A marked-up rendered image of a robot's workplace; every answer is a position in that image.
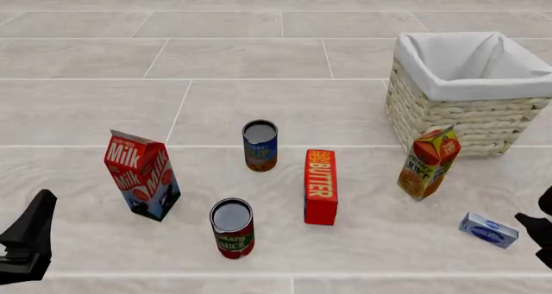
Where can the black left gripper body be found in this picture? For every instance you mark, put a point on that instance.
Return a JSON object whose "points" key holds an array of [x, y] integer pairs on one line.
{"points": [[19, 268]]}

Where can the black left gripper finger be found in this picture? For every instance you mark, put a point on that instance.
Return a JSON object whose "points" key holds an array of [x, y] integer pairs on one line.
{"points": [[32, 223]]}

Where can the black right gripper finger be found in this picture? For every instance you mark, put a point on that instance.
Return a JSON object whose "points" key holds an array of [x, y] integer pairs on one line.
{"points": [[539, 234]]}

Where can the pale blue cream cheese box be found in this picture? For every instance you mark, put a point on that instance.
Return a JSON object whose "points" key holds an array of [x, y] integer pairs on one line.
{"points": [[489, 230]]}

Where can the woven basket with white liner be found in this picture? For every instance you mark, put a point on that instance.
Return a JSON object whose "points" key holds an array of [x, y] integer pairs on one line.
{"points": [[466, 93]]}

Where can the red milk carton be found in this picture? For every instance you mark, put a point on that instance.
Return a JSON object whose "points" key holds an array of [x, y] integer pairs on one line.
{"points": [[144, 177]]}

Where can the orange juice carton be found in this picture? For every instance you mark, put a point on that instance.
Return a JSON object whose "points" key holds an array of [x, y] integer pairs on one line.
{"points": [[427, 164]]}

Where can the red tomato sauce tin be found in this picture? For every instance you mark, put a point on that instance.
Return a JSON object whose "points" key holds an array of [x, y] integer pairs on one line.
{"points": [[232, 229]]}

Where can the red butter box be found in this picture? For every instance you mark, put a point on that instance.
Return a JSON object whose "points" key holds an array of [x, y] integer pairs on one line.
{"points": [[320, 187]]}

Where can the blue soup tin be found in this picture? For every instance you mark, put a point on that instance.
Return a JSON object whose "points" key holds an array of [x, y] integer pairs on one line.
{"points": [[260, 145]]}

